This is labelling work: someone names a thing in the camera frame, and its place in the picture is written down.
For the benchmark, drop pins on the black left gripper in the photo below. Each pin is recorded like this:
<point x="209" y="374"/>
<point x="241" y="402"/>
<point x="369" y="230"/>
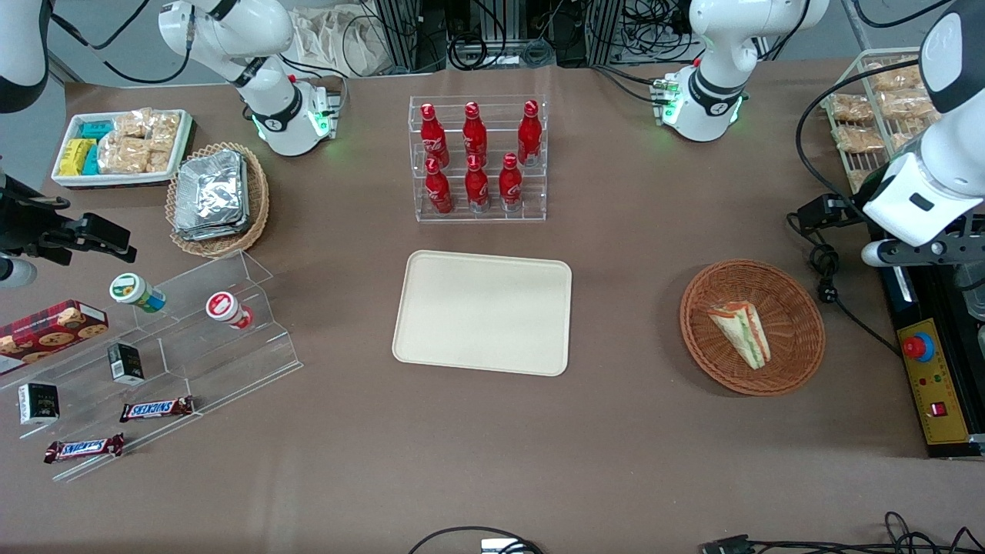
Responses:
<point x="867" y="190"/>

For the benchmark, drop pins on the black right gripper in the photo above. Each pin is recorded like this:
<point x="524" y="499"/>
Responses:
<point x="25" y="224"/>

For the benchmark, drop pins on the triangle sandwich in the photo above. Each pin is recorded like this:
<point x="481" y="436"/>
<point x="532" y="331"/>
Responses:
<point x="740" y="335"/>

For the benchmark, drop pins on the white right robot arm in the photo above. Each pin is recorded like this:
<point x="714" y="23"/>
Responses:
<point x="269" y="100"/>

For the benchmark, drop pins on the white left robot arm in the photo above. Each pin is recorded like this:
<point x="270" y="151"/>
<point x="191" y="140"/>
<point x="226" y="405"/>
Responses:
<point x="719" y="46"/>

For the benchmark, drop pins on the round brown wicker basket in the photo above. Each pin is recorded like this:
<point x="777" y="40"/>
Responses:
<point x="793" y="338"/>

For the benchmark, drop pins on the oval wicker basket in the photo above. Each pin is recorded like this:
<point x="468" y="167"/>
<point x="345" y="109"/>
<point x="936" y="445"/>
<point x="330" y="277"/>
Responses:
<point x="258" y="204"/>

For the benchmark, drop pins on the cream plastic tray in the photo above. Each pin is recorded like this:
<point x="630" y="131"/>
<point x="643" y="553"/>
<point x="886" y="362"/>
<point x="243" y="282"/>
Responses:
<point x="483" y="312"/>

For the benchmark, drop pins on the clear bag of crackers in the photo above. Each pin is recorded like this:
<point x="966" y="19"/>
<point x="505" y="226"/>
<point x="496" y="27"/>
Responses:
<point x="165" y="129"/>
<point x="896" y="78"/>
<point x="858" y="138"/>
<point x="132" y="123"/>
<point x="123" y="155"/>
<point x="849" y="108"/>
<point x="857" y="181"/>
<point x="158" y="161"/>
<point x="904" y="105"/>

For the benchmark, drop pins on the green lid white cup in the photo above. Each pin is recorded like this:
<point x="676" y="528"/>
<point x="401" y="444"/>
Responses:
<point x="132" y="291"/>

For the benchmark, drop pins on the white rectangular snack bin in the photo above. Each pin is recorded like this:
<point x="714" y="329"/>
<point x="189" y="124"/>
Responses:
<point x="68" y="178"/>

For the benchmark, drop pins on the teal snack packet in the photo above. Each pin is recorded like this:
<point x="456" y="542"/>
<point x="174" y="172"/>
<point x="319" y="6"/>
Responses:
<point x="97" y="129"/>
<point x="91" y="161"/>

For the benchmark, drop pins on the yellow snack packet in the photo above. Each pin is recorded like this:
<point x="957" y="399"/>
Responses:
<point x="75" y="158"/>

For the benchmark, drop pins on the red cookie box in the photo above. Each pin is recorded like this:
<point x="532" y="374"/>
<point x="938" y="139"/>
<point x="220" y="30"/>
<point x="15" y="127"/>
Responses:
<point x="46" y="335"/>

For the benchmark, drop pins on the silver foil wrapped pack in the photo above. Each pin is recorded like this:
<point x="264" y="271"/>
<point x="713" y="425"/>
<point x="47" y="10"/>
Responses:
<point x="209" y="192"/>

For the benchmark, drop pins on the small black carton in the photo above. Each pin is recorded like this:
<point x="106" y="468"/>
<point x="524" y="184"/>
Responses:
<point x="125" y="363"/>
<point x="38" y="404"/>

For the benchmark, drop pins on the red lid white cup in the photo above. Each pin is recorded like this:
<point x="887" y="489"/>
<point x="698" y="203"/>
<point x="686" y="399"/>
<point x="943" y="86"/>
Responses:
<point x="225" y="308"/>

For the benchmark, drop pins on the red emergency stop button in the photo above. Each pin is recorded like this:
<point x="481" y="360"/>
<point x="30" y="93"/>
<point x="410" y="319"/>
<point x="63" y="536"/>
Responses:
<point x="917" y="348"/>

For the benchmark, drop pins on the clear acrylic stepped display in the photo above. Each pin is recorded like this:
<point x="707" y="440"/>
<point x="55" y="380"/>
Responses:
<point x="223" y="362"/>

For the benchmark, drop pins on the Snickers chocolate bar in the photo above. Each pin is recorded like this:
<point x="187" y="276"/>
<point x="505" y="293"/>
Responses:
<point x="156" y="409"/>
<point x="83" y="448"/>

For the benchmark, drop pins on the black yellow control box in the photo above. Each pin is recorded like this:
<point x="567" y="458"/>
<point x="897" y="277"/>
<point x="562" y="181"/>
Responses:
<point x="935" y="400"/>

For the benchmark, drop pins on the white plastic bag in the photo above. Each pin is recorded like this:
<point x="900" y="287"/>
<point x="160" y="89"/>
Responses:
<point x="331" y="42"/>

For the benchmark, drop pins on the red cola bottle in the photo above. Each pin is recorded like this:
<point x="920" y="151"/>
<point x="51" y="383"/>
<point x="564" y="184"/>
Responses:
<point x="475" y="135"/>
<point x="434" y="137"/>
<point x="529" y="135"/>
<point x="510" y="187"/>
<point x="477" y="188"/>
<point x="439" y="192"/>

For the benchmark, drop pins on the clear acrylic bottle rack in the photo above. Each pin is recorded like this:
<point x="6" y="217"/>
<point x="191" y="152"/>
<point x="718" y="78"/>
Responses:
<point x="492" y="219"/>

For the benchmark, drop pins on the small white device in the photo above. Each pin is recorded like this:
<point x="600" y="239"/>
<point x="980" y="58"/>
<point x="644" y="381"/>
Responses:
<point x="504" y="547"/>

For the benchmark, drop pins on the aluminium frame profile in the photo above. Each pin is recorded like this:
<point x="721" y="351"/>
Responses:
<point x="396" y="35"/>

